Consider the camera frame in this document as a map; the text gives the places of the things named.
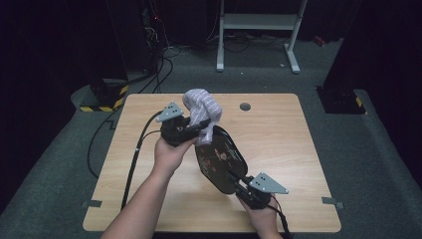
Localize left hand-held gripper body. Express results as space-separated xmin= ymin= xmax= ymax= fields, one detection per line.
xmin=155 ymin=101 xmax=201 ymax=147

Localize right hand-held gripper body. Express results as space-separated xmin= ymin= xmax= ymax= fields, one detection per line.
xmin=235 ymin=171 xmax=290 ymax=210

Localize purple striped fluffy towel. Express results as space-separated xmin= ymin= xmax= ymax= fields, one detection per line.
xmin=182 ymin=88 xmax=224 ymax=147

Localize black oval decorative plate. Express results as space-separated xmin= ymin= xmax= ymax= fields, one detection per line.
xmin=194 ymin=124 xmax=250 ymax=195

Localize person's left hand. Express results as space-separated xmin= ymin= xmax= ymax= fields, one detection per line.
xmin=153 ymin=136 xmax=197 ymax=176

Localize person's right hand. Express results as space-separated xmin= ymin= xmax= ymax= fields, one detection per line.
xmin=238 ymin=194 xmax=284 ymax=232

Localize grey tape piece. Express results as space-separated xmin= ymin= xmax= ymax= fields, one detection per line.
xmin=320 ymin=196 xmax=345 ymax=210
xmin=81 ymin=199 xmax=104 ymax=209

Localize black base with yellow stripes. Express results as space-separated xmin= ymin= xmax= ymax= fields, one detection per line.
xmin=79 ymin=79 xmax=129 ymax=114

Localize black base with yellow mark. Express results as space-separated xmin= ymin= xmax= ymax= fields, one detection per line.
xmin=316 ymin=85 xmax=368 ymax=116

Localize white metal stand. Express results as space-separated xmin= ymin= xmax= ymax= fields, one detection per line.
xmin=216 ymin=0 xmax=309 ymax=75

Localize left hand-held gripper black cable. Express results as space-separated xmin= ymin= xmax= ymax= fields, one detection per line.
xmin=120 ymin=110 xmax=165 ymax=211

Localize thick black floor cables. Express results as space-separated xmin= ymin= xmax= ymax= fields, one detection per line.
xmin=127 ymin=56 xmax=175 ymax=95

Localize tangled black floor cables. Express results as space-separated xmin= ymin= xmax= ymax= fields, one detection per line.
xmin=206 ymin=31 xmax=290 ymax=54

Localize long thin black floor cable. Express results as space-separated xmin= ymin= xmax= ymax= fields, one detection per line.
xmin=86 ymin=105 xmax=124 ymax=179

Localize dark equipment rack with wires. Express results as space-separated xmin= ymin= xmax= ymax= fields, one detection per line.
xmin=140 ymin=0 xmax=175 ymax=76

